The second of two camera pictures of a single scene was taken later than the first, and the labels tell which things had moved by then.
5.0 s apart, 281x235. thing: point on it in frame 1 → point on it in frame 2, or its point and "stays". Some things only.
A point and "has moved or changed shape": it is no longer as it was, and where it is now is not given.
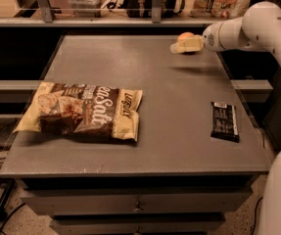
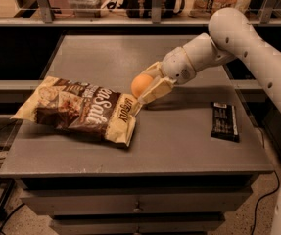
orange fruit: [185, 34] → [139, 84]
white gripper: [210, 38] → [175, 66]
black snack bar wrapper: [224, 121] stays
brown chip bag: [79, 109] has moved or changed shape
